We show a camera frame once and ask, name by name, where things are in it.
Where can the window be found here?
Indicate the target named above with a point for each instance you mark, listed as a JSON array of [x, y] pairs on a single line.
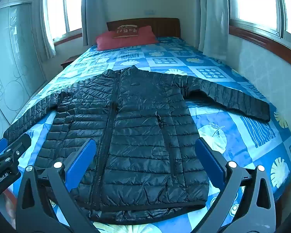
[[257, 2], [64, 7]]

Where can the wardrobe with patterned sliding doors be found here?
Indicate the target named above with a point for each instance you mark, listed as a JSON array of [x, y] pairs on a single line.
[[12, 65]]

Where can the small printed cushion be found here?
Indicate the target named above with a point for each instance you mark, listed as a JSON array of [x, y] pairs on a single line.
[[125, 31]]

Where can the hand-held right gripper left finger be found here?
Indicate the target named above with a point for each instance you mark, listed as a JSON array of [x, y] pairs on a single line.
[[80, 159]]

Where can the wooden headboard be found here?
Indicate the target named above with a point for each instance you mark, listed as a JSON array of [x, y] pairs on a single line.
[[165, 26]]

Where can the blue white patterned bedsheet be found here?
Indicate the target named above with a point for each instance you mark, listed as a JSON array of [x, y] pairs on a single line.
[[232, 138]]

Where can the wooden nightstand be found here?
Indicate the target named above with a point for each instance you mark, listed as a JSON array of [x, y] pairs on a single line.
[[68, 62]]

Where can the black puffer jacket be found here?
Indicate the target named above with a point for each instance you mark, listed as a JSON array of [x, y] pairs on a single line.
[[135, 126]]

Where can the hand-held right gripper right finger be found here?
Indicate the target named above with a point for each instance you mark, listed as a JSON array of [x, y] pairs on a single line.
[[208, 157]]

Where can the red pillow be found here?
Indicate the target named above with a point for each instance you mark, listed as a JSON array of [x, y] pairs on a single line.
[[135, 41]]

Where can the wooden window sill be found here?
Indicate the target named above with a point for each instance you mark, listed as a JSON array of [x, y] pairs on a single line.
[[68, 38], [262, 40]]

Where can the pale curtain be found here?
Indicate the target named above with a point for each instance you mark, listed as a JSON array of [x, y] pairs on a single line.
[[213, 19], [48, 29], [93, 12]]

